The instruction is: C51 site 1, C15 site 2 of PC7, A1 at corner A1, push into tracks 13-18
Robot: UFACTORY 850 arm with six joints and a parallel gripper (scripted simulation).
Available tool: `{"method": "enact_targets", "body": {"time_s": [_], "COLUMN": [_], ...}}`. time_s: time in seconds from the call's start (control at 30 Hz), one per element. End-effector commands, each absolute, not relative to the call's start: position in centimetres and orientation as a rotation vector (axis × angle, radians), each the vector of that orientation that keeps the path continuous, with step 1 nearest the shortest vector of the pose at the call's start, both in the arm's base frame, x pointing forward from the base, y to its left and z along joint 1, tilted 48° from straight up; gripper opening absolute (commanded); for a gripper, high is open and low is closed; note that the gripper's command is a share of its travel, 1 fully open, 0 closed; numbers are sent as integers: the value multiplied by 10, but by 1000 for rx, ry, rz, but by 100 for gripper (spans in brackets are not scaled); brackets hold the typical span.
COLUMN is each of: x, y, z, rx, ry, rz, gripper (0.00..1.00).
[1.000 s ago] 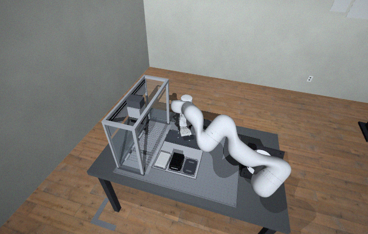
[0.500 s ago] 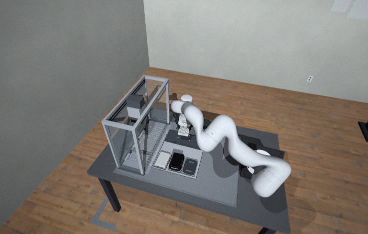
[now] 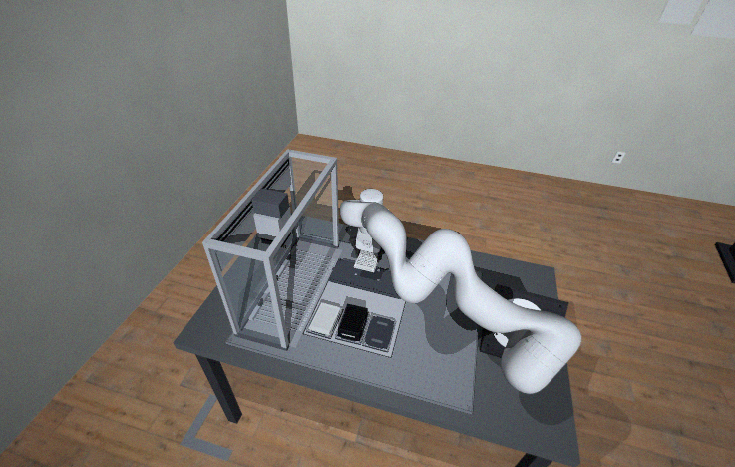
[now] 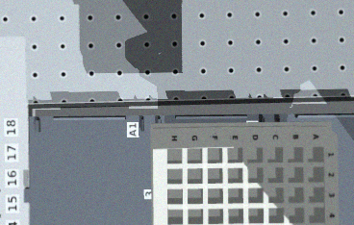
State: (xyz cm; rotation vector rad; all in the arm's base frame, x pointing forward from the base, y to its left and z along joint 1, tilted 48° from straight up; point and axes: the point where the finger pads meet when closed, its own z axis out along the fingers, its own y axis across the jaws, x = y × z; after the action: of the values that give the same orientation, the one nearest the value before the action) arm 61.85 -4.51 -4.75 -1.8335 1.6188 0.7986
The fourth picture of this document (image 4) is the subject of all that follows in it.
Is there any white well plate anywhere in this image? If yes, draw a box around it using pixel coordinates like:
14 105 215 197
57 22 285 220
150 121 340 225

